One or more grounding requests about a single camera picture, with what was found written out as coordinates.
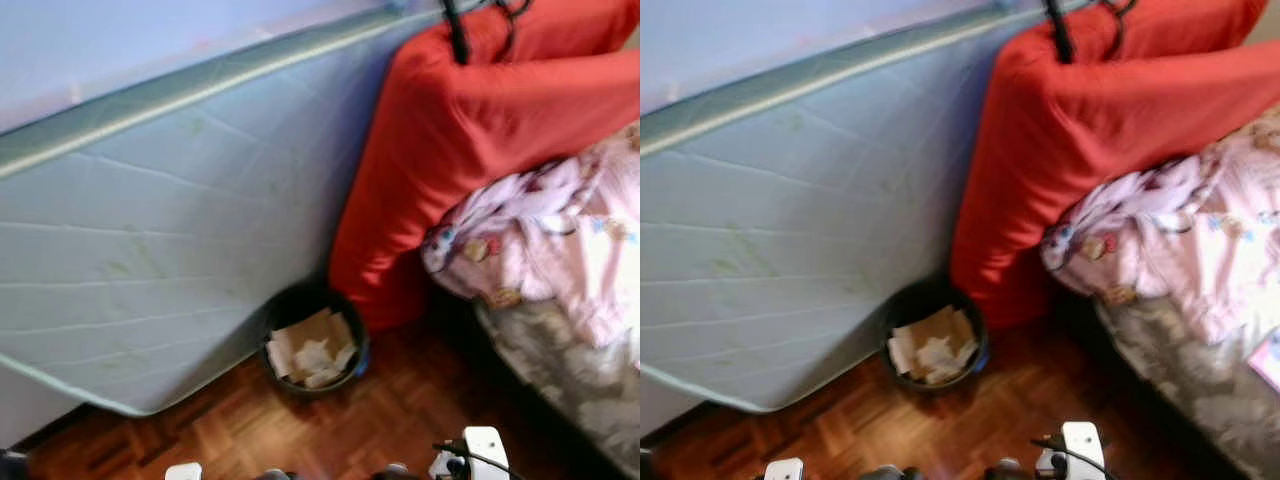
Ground pink blue comic magazine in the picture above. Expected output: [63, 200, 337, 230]
[1247, 330, 1280, 393]

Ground pink cartoon print blanket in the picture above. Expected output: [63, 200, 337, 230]
[1040, 105, 1280, 346]
[420, 125, 640, 351]

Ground bed with grey floral sheet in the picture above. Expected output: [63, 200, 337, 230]
[470, 295, 640, 476]
[1095, 295, 1280, 480]

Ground crumpled white paper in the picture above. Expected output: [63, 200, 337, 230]
[292, 340, 356, 389]
[912, 337, 976, 386]

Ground brown cardboard piece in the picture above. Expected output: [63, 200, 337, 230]
[887, 305, 976, 384]
[265, 308, 359, 386]

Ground red folded mattress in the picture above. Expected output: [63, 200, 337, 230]
[948, 0, 1280, 331]
[328, 0, 640, 331]

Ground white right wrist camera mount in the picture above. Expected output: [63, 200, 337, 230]
[432, 426, 511, 480]
[1035, 421, 1106, 480]

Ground white handbag black handles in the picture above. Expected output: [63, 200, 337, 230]
[1040, 0, 1141, 66]
[440, 0, 531, 66]

